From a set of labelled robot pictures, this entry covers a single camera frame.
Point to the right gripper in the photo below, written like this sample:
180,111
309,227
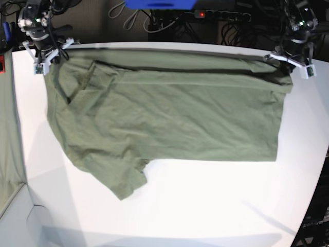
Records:
49,50

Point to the black power strip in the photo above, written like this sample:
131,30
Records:
215,15

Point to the grey curtain cloth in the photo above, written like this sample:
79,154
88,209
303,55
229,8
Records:
13,174

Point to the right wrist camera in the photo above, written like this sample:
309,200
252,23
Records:
41,68

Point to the olive green t-shirt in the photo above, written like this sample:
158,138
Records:
114,111

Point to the blue handled tool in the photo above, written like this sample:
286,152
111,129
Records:
7,31

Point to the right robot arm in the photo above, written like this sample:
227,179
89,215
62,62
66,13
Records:
35,19

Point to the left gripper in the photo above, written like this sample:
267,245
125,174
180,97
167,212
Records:
292,54

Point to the blue box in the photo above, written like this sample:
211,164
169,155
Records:
160,4

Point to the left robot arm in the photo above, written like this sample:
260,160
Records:
300,22

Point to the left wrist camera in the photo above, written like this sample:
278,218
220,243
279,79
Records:
308,71

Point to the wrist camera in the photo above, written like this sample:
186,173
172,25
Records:
308,71
41,68

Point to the red black clamp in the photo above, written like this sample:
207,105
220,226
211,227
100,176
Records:
2,64

